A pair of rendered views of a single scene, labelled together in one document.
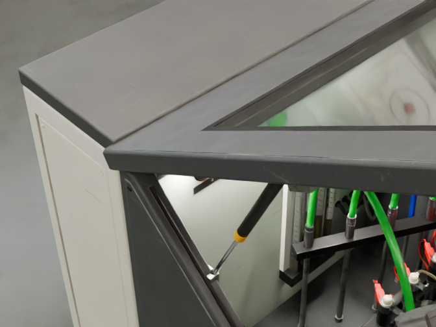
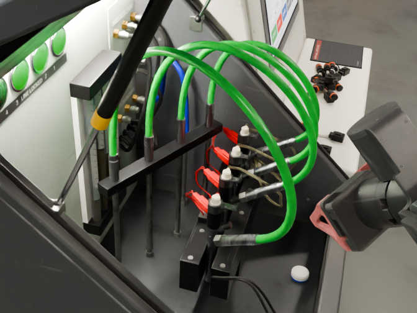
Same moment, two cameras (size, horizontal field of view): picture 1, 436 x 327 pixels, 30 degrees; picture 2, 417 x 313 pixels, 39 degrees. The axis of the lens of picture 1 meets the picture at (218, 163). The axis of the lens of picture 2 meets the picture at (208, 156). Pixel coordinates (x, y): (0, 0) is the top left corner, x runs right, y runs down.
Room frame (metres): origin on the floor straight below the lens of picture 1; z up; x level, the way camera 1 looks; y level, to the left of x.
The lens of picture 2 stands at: (0.32, 0.17, 1.81)
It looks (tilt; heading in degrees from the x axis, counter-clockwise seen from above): 36 degrees down; 325
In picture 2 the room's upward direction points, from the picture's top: 4 degrees clockwise
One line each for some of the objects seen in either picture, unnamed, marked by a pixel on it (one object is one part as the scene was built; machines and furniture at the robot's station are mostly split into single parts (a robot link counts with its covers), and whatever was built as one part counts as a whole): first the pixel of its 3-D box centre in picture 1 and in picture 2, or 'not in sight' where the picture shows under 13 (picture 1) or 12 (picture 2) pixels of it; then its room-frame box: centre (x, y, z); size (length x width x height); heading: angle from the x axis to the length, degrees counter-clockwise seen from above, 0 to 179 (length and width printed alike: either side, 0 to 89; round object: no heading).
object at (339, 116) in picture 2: not in sight; (326, 97); (1.33, -0.93, 0.97); 0.70 x 0.22 x 0.03; 132
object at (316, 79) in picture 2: not in sight; (329, 78); (1.36, -0.96, 1.01); 0.23 x 0.11 x 0.06; 132
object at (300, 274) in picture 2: not in sight; (300, 274); (0.93, -0.52, 0.84); 0.04 x 0.04 x 0.01
